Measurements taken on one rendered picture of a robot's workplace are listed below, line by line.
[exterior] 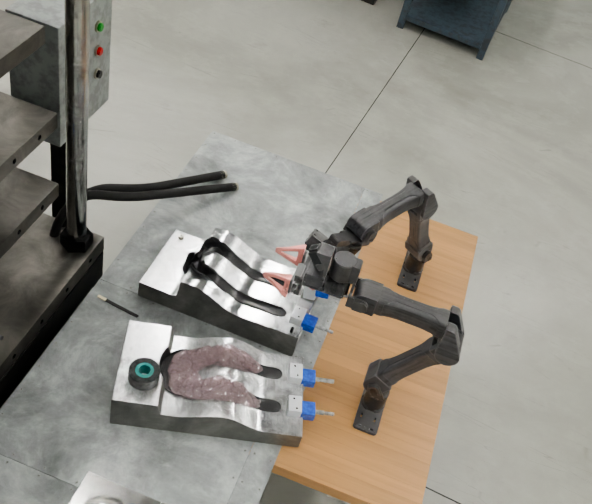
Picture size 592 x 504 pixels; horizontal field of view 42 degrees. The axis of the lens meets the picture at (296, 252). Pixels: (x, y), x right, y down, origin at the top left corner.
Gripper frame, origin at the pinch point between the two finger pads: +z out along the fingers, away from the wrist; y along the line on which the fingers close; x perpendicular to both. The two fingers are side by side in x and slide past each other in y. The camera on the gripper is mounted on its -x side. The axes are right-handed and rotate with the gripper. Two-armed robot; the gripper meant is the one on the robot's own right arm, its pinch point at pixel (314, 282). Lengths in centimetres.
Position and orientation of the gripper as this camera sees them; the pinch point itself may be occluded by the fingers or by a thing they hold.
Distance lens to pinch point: 230.1
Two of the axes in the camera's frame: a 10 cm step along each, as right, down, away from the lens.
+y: -2.7, 5.0, -8.2
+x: 7.9, 6.1, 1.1
